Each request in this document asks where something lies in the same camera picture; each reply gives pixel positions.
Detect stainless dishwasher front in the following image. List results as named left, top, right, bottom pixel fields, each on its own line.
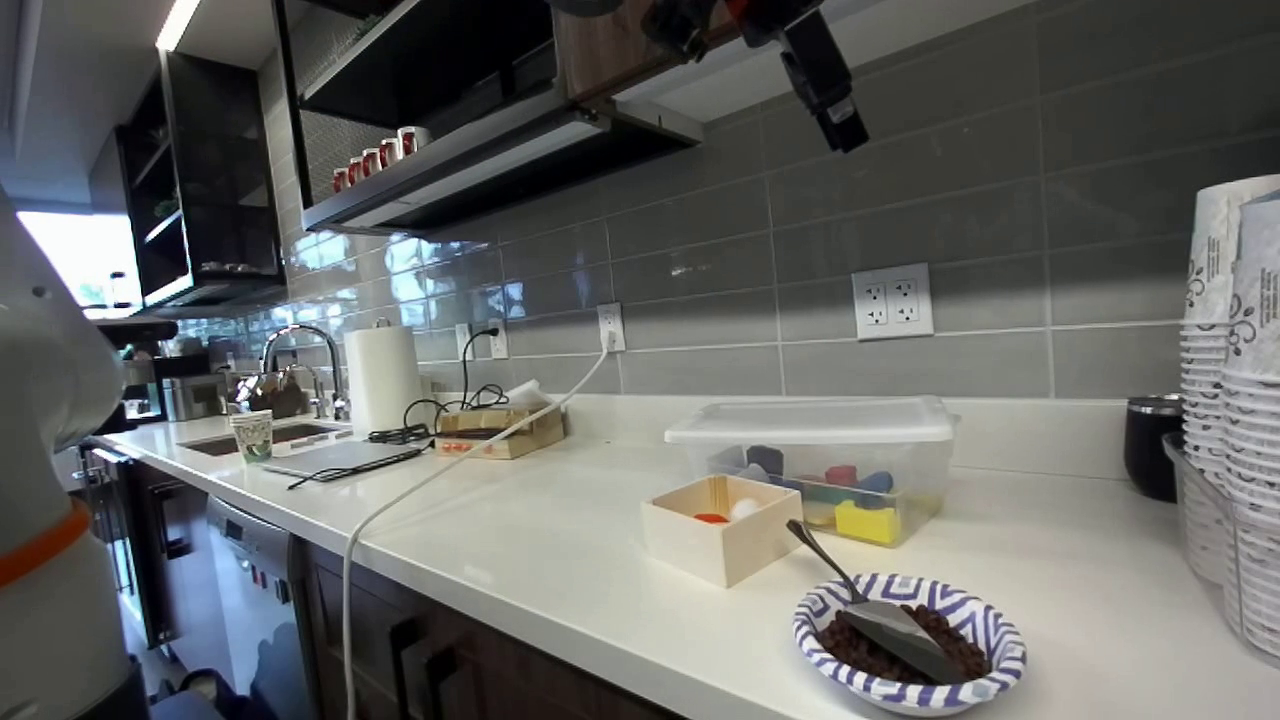
left=196, top=491, right=321, bottom=720

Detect white wall outlet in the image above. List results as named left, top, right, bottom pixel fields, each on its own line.
left=849, top=262, right=938, bottom=343

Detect dark open wall cabinet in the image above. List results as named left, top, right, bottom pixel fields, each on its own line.
left=111, top=52, right=288, bottom=317

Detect single paper cup green print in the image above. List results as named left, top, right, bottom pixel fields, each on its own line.
left=231, top=409, right=278, bottom=470

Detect wooden tray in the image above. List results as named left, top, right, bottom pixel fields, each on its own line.
left=433, top=413, right=578, bottom=463

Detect blue patterned paper plate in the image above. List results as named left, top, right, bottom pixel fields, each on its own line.
left=790, top=567, right=1033, bottom=720

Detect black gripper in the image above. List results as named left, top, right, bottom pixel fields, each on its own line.
left=778, top=9, right=871, bottom=157

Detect tall stack of paper cups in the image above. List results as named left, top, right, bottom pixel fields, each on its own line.
left=1176, top=173, right=1263, bottom=591

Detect light wooden open box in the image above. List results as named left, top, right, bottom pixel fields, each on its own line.
left=642, top=474, right=809, bottom=591

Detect crumpled white paper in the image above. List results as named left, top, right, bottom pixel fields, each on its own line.
left=500, top=375, right=553, bottom=415

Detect dark wall shelf cabinet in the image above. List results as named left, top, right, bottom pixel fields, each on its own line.
left=274, top=0, right=711, bottom=240

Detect ceiling light strip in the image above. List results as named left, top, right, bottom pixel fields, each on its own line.
left=151, top=0, right=205, bottom=57

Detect black gooseneck tap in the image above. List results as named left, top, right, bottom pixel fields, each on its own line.
left=456, top=326, right=513, bottom=413

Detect chrome sink faucet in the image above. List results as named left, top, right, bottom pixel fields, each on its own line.
left=259, top=319, right=353, bottom=423

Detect yellow sponge block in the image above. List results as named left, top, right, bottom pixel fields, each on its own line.
left=834, top=491, right=913, bottom=552

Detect kitchen sink basin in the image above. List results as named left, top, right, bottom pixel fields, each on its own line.
left=179, top=415, right=344, bottom=462

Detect white paper towel roll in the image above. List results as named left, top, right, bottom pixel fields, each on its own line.
left=342, top=319, right=425, bottom=436

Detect white power cable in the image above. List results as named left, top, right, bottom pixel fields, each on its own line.
left=335, top=335, right=619, bottom=720

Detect black tumbler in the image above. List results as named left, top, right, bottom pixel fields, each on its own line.
left=1120, top=388, right=1189, bottom=509

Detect white outlet with black plug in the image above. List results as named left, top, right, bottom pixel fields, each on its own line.
left=452, top=317, right=513, bottom=365

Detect brown cardboard box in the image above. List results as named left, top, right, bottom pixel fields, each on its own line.
left=436, top=404, right=553, bottom=441

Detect clear plastic container with lid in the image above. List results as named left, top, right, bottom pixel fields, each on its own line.
left=661, top=391, right=960, bottom=552

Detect dark wood base cabinet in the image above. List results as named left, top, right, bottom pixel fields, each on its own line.
left=291, top=536, right=694, bottom=720

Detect brown coffee grounds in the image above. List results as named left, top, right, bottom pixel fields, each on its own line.
left=813, top=599, right=996, bottom=688

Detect metal spoon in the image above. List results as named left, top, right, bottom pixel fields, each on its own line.
left=780, top=518, right=968, bottom=686

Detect short stack of paper cups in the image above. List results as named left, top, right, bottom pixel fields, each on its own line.
left=1213, top=194, right=1280, bottom=670

